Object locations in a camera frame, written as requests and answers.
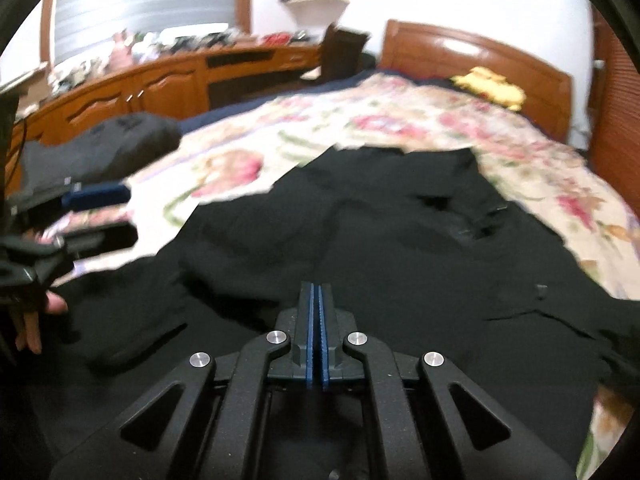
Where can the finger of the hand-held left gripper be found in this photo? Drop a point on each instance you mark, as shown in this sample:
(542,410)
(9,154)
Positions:
(105,237)
(95,196)

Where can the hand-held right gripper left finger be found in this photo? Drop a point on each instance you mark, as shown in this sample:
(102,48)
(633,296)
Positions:
(311,330)

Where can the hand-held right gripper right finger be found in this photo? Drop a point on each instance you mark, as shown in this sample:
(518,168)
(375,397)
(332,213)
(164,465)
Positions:
(324,330)

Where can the black pants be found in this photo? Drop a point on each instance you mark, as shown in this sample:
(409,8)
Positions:
(350,220)

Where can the person's left hand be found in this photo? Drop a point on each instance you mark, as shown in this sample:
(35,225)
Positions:
(55,304)

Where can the dark grey cloth bundle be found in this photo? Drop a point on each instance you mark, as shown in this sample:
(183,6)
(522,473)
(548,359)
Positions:
(110,145)

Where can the wooden cabinet desk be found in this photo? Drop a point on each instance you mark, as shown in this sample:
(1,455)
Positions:
(165,80)

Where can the desk clutter pile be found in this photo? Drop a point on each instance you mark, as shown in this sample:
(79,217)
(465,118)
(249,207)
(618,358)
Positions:
(150,47)

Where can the navy bed sheet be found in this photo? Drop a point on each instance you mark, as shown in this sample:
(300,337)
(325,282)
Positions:
(235,107)

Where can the grey window blind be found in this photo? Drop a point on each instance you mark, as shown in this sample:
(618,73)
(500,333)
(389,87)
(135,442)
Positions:
(150,0)

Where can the floral blanket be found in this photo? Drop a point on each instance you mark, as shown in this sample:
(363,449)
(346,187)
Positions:
(400,115)

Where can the red basket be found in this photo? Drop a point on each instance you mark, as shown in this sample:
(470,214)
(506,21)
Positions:
(276,40)

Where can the dark wooden chair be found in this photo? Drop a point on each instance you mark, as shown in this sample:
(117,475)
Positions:
(342,50)

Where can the yellow plush toy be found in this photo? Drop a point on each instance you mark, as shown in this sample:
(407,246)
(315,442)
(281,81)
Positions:
(487,82)

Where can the wooden bed headboard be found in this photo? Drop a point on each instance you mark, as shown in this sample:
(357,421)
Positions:
(450,50)

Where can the wooden louvred wardrobe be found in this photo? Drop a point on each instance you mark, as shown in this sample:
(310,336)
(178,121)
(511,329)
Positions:
(620,110)

